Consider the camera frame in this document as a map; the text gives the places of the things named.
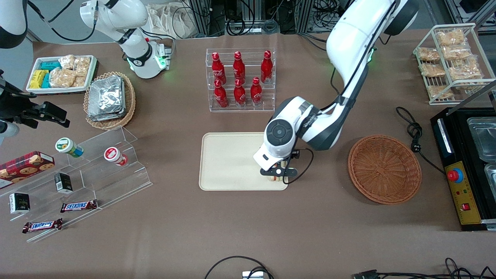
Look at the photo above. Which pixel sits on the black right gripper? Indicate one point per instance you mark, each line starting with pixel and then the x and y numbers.
pixel 16 107

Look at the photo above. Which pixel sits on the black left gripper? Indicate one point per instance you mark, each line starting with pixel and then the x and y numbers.
pixel 295 154

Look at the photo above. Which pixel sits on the triangular sandwich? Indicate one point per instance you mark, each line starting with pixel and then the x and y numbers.
pixel 276 179

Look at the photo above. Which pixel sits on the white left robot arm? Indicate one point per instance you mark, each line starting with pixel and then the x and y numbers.
pixel 348 42

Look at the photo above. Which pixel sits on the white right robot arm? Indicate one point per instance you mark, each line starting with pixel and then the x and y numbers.
pixel 116 19

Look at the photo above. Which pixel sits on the white rectangular snack tray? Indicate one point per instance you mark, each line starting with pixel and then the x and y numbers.
pixel 35 91

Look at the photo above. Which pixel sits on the beige plastic tray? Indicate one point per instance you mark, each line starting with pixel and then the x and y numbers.
pixel 228 161

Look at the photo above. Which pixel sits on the oval light wicker basket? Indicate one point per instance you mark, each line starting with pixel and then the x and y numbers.
pixel 130 100

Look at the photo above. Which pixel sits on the round brown wicker basket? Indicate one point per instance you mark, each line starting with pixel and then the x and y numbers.
pixel 383 170

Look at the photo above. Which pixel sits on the green lid yogurt cup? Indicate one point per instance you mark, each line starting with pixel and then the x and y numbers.
pixel 68 147

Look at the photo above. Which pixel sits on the teal snack packet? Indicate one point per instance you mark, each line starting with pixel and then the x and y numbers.
pixel 46 81
pixel 50 65

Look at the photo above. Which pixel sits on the clear bag of crackers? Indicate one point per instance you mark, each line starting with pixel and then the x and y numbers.
pixel 80 81
pixel 66 62
pixel 82 65
pixel 62 77

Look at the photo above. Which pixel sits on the yellow snack packet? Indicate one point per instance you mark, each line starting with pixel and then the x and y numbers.
pixel 38 79

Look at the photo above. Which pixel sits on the silver foil packet stack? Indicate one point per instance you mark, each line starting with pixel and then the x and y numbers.
pixel 106 97

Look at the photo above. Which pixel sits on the red cookie box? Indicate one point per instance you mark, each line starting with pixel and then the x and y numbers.
pixel 23 168

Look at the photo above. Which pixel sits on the small black carton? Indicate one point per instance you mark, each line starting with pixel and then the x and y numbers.
pixel 63 183
pixel 19 203

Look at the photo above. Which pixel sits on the red lid yogurt cup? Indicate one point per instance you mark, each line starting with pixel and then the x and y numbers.
pixel 114 155

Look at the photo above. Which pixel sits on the clear acrylic bottle rack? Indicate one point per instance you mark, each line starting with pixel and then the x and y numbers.
pixel 248 109

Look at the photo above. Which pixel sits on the red cola bottle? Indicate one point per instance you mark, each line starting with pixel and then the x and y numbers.
pixel 240 95
pixel 256 93
pixel 266 69
pixel 221 97
pixel 218 69
pixel 239 68

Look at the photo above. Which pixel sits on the clear acrylic stepped stand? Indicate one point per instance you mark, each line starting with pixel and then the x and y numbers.
pixel 116 186

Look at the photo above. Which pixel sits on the snickers chocolate bar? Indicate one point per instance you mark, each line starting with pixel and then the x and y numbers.
pixel 78 206
pixel 42 225

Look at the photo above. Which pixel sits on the white fabric bag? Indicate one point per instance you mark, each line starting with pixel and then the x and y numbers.
pixel 166 19

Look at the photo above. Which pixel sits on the clear bag of pastry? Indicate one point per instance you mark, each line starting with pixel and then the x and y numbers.
pixel 440 91
pixel 465 71
pixel 432 70
pixel 450 37
pixel 457 52
pixel 428 54

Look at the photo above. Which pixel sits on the black appliance with yellow panel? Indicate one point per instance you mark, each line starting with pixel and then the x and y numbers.
pixel 463 193

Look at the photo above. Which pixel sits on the large steel food pan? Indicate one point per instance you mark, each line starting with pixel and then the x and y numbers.
pixel 484 139

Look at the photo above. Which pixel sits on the small steel food pan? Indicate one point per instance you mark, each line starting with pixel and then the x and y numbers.
pixel 491 176

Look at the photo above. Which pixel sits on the grey metal bar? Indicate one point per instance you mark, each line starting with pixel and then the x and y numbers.
pixel 476 94

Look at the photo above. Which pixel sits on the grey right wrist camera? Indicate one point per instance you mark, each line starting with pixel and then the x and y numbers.
pixel 7 130

